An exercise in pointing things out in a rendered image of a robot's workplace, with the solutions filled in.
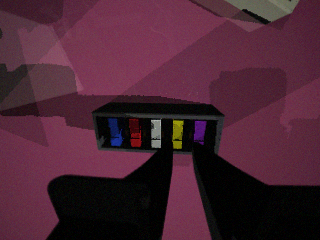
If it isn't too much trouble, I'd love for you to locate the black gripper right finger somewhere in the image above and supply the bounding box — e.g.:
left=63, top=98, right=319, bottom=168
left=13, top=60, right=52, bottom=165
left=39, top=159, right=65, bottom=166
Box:
left=192, top=142, right=320, bottom=240

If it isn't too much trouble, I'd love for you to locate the black fuse block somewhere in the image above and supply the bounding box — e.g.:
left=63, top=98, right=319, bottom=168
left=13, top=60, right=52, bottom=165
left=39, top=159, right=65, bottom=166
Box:
left=92, top=102, right=225, bottom=155

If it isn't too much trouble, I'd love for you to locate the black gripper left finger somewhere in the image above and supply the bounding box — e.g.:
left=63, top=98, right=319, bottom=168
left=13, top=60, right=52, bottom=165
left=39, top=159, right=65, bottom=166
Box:
left=48, top=141, right=173, bottom=240

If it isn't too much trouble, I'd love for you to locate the grey square tray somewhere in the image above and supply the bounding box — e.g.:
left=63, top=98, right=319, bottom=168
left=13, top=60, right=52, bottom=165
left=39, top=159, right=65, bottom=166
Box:
left=225, top=0, right=299, bottom=25

